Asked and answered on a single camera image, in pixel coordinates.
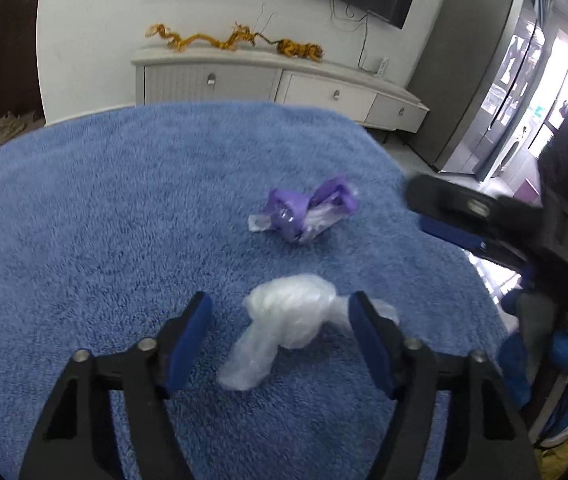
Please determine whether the grey refrigerator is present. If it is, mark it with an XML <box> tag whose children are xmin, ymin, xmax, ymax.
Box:
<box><xmin>408</xmin><ymin>0</ymin><xmax>544</xmax><ymax>176</ymax></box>

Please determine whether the golden dragon figurine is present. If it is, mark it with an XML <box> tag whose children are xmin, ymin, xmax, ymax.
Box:
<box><xmin>144</xmin><ymin>22</ymin><xmax>260</xmax><ymax>53</ymax></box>

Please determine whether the purple stool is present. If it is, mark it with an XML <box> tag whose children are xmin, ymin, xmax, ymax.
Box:
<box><xmin>513</xmin><ymin>179</ymin><xmax>540</xmax><ymax>204</ymax></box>

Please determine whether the white tv cabinet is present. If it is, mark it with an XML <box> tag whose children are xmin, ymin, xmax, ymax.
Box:
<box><xmin>131</xmin><ymin>47</ymin><xmax>428</xmax><ymax>133</ymax></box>

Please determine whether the dark brown door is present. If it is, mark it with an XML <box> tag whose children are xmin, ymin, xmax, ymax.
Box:
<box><xmin>0</xmin><ymin>0</ymin><xmax>43</xmax><ymax>119</ymax></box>

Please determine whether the blue fluffy blanket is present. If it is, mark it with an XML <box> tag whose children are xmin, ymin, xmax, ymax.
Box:
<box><xmin>0</xmin><ymin>103</ymin><xmax>506</xmax><ymax>479</ymax></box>

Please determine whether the white power strip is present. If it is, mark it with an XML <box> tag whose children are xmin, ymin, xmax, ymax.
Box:
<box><xmin>375</xmin><ymin>58</ymin><xmax>389</xmax><ymax>78</ymax></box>

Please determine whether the clear plastic bag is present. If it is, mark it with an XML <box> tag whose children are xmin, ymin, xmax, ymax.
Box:
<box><xmin>218</xmin><ymin>274</ymin><xmax>401</xmax><ymax>393</ymax></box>

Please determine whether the purple plastic wrapper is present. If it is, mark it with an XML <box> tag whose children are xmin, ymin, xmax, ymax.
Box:
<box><xmin>247</xmin><ymin>177</ymin><xmax>359</xmax><ymax>244</ymax></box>

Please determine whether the golden tiger figurine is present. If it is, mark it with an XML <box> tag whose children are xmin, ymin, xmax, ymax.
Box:
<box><xmin>258</xmin><ymin>34</ymin><xmax>324</xmax><ymax>63</ymax></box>

